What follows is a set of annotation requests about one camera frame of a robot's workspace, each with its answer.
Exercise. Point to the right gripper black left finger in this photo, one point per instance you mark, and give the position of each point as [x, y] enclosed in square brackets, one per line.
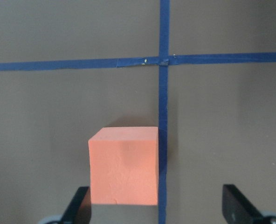
[79, 208]

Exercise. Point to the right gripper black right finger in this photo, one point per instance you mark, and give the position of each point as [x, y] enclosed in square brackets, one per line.
[237, 209]

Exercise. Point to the orange foam cube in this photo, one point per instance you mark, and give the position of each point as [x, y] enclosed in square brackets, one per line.
[124, 166]

